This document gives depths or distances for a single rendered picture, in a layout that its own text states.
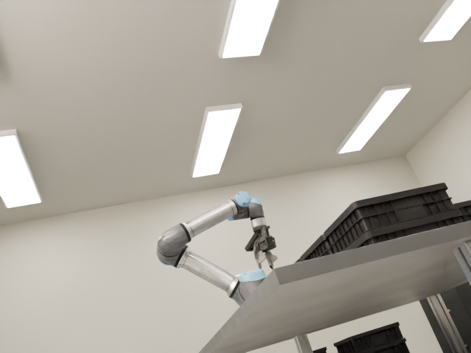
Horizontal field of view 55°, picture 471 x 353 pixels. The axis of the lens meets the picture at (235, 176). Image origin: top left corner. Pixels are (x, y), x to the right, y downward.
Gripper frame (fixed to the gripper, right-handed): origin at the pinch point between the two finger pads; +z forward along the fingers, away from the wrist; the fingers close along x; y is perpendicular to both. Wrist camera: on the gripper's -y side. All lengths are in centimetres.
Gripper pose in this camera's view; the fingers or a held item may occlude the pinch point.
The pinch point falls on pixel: (265, 267)
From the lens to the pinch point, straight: 226.7
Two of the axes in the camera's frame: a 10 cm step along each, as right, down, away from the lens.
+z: 2.0, 9.2, -3.4
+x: 6.9, 1.1, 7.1
